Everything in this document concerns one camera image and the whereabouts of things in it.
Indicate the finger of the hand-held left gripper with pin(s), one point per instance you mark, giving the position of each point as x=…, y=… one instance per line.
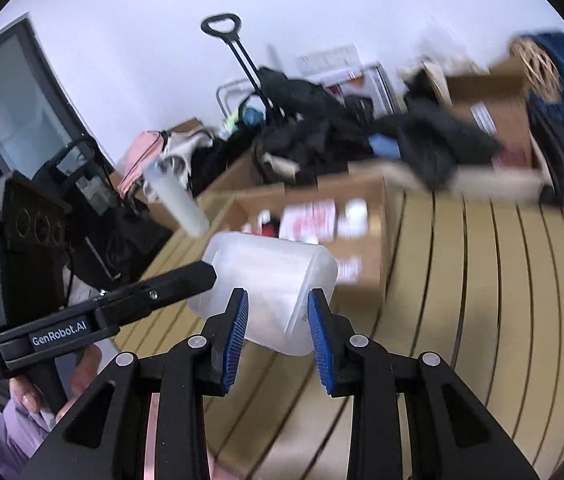
x=176, y=282

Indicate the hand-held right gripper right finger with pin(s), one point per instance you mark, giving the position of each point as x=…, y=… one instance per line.
x=319, y=345

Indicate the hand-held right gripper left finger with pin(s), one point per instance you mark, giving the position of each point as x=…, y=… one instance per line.
x=234, y=340

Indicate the shallow cardboard box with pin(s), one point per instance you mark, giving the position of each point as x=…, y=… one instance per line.
x=362, y=290

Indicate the translucent plastic container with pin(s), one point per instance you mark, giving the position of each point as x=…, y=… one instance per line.
x=272, y=270

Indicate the pink wipes pack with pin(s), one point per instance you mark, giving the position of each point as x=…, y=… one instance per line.
x=309, y=220

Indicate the person's left hand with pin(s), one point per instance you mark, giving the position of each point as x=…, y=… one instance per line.
x=81, y=370

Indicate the white thermos bottle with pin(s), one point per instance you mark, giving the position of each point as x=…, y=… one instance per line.
x=181, y=202

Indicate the black folding cart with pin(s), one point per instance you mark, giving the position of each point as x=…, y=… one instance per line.
x=101, y=220

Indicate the red packet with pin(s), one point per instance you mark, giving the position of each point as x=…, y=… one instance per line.
x=269, y=230

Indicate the large brown cardboard box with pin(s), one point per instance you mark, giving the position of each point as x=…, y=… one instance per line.
x=232, y=172

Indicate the pink backpack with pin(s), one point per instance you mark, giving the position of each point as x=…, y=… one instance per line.
x=136, y=160

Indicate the white tote bag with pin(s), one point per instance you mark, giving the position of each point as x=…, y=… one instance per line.
x=184, y=142

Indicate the grey metal rack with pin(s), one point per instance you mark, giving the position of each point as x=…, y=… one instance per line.
x=221, y=97

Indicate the glass door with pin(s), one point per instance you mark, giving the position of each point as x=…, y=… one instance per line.
x=16, y=110

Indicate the black crumpled cloth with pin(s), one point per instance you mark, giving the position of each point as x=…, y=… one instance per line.
x=437, y=145

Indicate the beige canvas bag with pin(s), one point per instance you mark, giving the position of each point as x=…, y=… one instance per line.
x=492, y=180

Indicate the white metal rack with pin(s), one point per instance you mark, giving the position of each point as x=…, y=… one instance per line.
x=332, y=60

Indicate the open cardboard box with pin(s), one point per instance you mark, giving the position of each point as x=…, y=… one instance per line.
x=507, y=110

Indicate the wicker basket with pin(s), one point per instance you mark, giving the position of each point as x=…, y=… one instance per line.
x=537, y=65

